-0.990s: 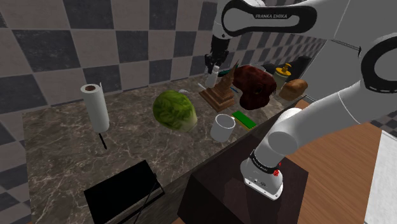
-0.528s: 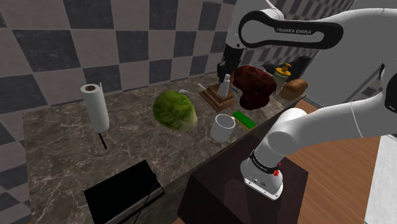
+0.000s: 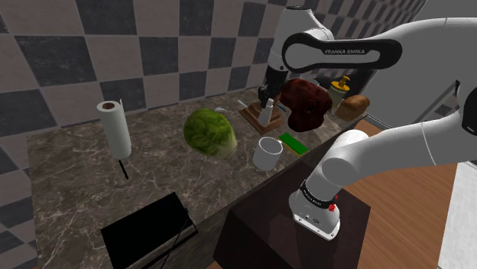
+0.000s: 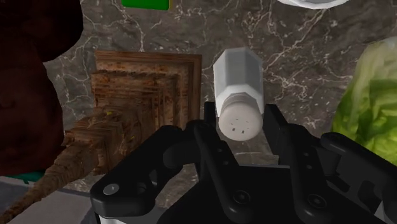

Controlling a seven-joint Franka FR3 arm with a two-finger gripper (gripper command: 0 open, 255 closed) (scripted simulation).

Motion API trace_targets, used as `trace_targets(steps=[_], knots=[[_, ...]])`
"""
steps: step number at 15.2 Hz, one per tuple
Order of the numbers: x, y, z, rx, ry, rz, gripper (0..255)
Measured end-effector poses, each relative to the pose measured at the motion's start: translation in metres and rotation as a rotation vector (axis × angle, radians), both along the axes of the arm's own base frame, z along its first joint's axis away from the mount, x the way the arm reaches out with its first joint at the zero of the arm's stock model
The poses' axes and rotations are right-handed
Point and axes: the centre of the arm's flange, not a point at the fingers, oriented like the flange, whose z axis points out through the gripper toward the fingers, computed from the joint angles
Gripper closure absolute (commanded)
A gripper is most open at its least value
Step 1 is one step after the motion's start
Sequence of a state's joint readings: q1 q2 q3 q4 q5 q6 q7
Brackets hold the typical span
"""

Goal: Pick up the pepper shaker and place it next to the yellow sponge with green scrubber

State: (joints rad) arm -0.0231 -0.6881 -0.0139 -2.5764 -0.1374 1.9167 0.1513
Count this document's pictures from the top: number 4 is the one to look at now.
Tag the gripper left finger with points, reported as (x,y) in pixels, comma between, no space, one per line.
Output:
(186,161)

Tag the green lettuce head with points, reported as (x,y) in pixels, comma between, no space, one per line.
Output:
(370,99)

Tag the brown wooden stepped block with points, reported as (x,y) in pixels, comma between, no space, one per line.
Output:
(145,93)

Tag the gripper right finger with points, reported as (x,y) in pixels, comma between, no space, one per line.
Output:
(325,167)

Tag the dark red robot stand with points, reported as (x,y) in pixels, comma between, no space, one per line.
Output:
(31,86)

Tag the green box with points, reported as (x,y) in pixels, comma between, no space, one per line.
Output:
(145,3)

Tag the white salt shaker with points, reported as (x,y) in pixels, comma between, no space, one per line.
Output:
(238,93)

